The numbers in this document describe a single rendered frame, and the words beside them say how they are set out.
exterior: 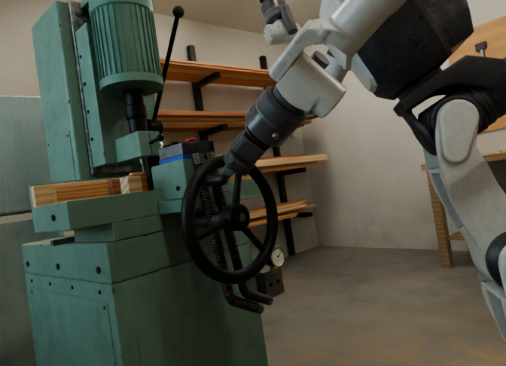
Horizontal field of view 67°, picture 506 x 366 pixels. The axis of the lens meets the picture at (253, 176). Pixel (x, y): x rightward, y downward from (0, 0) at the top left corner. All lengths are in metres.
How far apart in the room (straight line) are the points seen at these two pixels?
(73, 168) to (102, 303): 0.48
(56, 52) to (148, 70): 0.35
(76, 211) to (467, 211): 0.86
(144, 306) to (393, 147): 3.61
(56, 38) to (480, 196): 1.25
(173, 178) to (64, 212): 0.24
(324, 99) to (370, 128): 3.77
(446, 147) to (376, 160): 3.42
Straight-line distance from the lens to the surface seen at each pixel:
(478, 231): 1.03
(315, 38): 0.62
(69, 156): 1.29
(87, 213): 0.88
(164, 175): 0.96
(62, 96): 1.33
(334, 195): 4.74
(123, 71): 1.12
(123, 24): 1.16
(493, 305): 1.18
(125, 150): 1.15
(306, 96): 0.64
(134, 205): 0.92
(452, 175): 0.98
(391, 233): 4.41
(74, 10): 1.40
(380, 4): 0.60
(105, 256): 0.91
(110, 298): 0.92
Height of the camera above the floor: 0.87
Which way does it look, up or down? 2 degrees up
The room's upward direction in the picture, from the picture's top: 8 degrees counter-clockwise
